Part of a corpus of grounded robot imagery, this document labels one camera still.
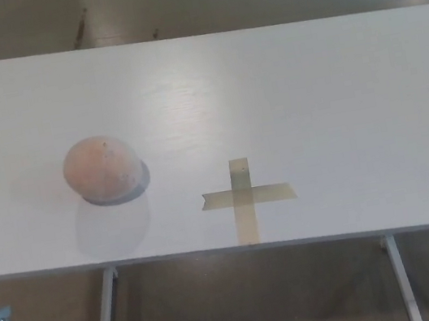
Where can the horizontal beige tape strip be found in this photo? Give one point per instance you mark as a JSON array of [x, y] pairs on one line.
[[273, 192]]

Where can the pink dumpling plush toy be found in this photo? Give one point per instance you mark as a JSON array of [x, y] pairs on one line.
[[100, 169]]

